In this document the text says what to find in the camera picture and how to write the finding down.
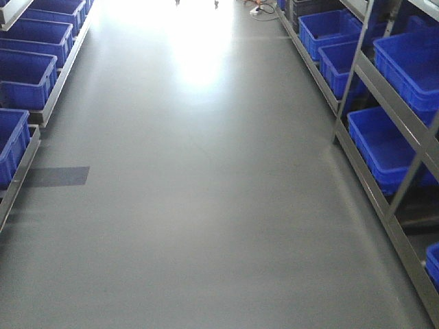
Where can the right steel shelf rack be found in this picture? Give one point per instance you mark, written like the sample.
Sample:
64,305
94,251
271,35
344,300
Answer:
408,218

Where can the steel shelf rack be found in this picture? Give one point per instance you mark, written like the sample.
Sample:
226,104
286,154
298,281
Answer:
408,218
39,119

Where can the left steel shelf rack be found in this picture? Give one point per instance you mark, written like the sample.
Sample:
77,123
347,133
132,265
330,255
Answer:
39,119

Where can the blue bin right middle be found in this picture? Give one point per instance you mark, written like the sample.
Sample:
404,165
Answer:
335,65

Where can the blue bin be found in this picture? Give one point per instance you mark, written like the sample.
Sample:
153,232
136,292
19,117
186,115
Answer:
409,62
327,28
335,65
27,79
45,37
383,147
15,138

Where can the blue bin right lower near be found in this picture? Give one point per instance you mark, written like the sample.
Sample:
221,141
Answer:
383,147

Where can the blue bin right far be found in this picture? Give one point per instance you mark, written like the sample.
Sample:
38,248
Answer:
327,28

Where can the blue bin left near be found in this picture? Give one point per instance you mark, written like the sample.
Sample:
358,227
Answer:
15,138

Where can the blue bin left middle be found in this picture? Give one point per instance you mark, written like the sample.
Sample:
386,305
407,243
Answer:
27,79

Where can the blue bin right upper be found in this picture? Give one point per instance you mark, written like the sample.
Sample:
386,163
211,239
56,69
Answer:
409,62

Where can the blue bin left far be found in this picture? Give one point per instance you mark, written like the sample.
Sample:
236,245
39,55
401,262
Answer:
45,37

